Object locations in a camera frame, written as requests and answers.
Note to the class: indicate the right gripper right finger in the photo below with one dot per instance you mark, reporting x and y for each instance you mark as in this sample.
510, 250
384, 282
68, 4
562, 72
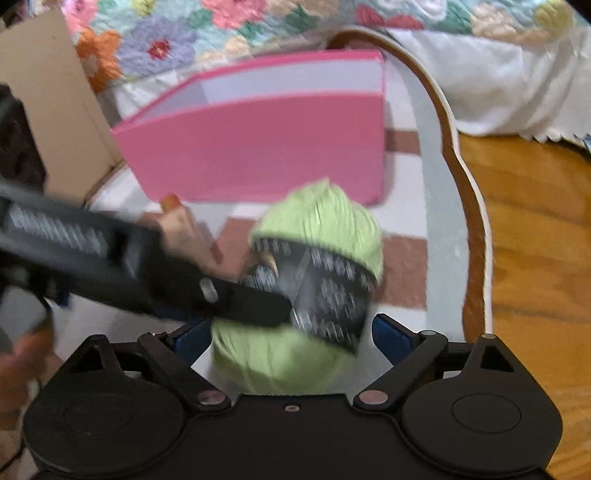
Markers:
412, 355

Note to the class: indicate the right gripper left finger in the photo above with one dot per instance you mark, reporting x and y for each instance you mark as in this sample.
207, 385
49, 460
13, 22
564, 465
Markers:
171, 355

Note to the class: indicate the foundation bottle gold cap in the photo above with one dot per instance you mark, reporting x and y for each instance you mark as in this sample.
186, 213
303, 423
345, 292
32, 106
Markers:
184, 237

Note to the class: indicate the green yarn ball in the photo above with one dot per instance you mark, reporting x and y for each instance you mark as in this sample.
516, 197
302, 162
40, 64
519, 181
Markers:
324, 252

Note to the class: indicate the person's left hand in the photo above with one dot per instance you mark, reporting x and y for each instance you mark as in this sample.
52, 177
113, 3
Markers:
26, 362

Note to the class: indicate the floral quilt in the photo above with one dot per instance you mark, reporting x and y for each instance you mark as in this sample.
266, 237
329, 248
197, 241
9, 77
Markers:
122, 41

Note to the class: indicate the pink cardboard box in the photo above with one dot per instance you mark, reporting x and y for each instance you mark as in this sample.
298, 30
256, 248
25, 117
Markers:
253, 131

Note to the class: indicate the white bed skirt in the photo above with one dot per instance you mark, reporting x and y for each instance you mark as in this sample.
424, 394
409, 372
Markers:
493, 87

